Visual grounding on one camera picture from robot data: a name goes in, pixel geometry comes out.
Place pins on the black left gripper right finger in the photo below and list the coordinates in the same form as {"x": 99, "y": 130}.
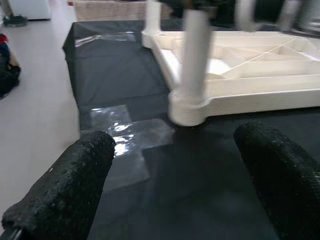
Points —
{"x": 287, "y": 185}

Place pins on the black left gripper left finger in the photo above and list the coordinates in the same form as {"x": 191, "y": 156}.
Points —
{"x": 65, "y": 190}

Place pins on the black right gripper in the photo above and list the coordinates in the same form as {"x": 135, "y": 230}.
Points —
{"x": 222, "y": 12}

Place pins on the clear tape cross patch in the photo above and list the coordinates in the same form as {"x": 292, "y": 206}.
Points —
{"x": 130, "y": 147}

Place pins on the clear tape strip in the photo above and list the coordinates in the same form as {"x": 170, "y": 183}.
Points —
{"x": 105, "y": 38}

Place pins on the black tablecloth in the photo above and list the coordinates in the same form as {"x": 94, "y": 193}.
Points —
{"x": 112, "y": 75}

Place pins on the black fabric bag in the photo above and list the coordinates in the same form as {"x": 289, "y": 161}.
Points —
{"x": 8, "y": 77}

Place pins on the red cloth item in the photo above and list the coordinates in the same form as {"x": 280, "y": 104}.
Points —
{"x": 3, "y": 38}

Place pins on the white cabinet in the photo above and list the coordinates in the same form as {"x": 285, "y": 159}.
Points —
{"x": 30, "y": 8}

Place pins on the small black floor item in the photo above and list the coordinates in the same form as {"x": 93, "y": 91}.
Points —
{"x": 15, "y": 20}

